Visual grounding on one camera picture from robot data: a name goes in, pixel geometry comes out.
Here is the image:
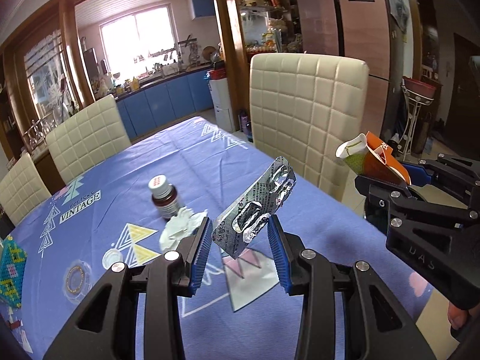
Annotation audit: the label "orange paper carton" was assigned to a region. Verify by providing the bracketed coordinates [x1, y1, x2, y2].
[336, 132, 412, 185]

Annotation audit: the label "white plastic bottle cap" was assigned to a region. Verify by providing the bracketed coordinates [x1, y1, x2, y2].
[102, 248, 124, 270]

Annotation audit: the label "white tissue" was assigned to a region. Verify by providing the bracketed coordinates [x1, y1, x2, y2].
[160, 207, 208, 253]

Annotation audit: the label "brown medicine bottle white cap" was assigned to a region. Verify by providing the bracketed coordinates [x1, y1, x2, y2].
[148, 175, 185, 220]

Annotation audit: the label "silver blister pack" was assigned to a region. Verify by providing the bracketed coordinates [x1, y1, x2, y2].
[212, 156, 296, 259]

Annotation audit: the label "right human hand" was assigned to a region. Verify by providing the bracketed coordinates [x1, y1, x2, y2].
[448, 303, 470, 330]

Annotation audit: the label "clear round plastic lid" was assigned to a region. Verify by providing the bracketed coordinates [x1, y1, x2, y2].
[63, 259, 92, 305]

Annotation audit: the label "white metal plant stand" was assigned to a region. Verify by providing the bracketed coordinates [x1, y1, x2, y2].
[399, 84, 434, 161]

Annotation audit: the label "dark red flower pot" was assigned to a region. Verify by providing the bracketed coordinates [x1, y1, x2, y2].
[403, 76, 436, 98]

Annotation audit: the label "beaded colourful tissue box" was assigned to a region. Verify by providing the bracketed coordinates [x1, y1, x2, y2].
[0, 236, 28, 309]

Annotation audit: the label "blue patterned tablecloth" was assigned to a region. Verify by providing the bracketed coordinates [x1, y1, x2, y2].
[1, 117, 432, 359]

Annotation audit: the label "cream chair right side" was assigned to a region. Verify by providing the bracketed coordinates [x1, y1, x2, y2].
[249, 53, 369, 200]

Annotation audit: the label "cream chair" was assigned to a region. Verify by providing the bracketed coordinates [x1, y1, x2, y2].
[249, 53, 369, 200]
[46, 94, 131, 184]
[0, 154, 51, 226]

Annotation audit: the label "cream chair far left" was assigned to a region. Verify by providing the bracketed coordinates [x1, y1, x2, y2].
[0, 154, 51, 226]

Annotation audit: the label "dark plastic jug on floor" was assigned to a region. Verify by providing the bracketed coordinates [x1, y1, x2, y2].
[238, 110, 253, 142]

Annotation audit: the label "pink copper refrigerator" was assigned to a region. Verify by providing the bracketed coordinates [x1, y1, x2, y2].
[297, 0, 395, 140]

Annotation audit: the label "cream chair far middle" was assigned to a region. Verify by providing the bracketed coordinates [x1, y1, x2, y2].
[46, 94, 131, 184]

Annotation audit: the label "white water dispenser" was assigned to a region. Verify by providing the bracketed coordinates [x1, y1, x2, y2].
[207, 67, 235, 133]

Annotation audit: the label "blue kitchen cabinets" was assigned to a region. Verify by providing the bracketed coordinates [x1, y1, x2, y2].
[115, 67, 213, 141]

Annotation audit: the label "wooden display cabinet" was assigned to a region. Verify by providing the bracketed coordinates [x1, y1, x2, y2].
[4, 23, 86, 151]

